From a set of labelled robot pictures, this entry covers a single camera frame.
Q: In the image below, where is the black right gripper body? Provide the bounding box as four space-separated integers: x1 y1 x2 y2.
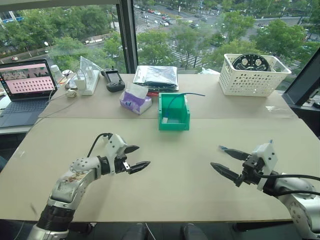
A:
240 154 266 186

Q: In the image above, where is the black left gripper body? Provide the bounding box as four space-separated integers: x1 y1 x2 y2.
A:
114 150 132 175

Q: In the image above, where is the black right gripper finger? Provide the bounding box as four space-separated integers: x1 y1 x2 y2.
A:
224 148 251 162
210 162 245 188

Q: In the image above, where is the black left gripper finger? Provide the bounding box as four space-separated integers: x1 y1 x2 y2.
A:
127 160 152 175
123 145 141 155

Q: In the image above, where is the white power adapter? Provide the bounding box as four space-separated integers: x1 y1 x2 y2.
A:
75 69 87 90

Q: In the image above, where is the purple tissue pack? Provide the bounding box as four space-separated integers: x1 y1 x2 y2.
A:
119 82 153 116

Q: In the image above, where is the green plastic bin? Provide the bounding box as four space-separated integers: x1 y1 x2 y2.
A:
157 92 191 132

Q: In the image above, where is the black handheld remote controller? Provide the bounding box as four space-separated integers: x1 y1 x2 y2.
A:
100 65 126 93

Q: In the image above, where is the white perforated plastic basket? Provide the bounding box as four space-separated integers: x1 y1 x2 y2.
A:
218 53 292 98

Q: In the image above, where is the silver antistatic bag stack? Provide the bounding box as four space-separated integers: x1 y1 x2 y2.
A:
132 65 180 92

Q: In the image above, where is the white power strip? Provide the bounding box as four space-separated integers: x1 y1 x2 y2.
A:
79 69 101 97

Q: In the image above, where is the round black circuit board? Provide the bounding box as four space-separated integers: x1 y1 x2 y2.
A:
231 52 271 73

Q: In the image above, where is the clear plastic water bottle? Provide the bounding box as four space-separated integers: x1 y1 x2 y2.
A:
49 64 65 88

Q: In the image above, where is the open laptop computer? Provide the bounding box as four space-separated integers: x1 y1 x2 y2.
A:
0 58 59 129

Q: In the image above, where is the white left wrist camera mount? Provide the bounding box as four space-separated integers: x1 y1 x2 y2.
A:
105 134 129 174

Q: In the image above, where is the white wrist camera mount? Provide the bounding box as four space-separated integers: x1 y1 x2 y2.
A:
105 134 129 174
250 142 279 192

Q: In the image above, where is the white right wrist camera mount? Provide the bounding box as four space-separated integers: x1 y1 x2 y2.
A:
250 142 279 192

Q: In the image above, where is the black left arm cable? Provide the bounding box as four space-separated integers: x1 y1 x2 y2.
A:
86 132 113 158

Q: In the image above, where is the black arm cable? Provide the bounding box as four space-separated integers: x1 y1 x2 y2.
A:
252 173 320 197
86 132 113 158

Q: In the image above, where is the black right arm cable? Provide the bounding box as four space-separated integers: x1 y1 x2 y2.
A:
252 173 320 197

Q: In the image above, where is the thin white cable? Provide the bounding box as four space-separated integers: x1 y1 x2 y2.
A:
47 86 77 112

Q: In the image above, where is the black monitor frame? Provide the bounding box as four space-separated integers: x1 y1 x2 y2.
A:
284 53 320 107

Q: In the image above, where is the dark window frame pillar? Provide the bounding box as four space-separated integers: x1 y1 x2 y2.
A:
115 0 139 75

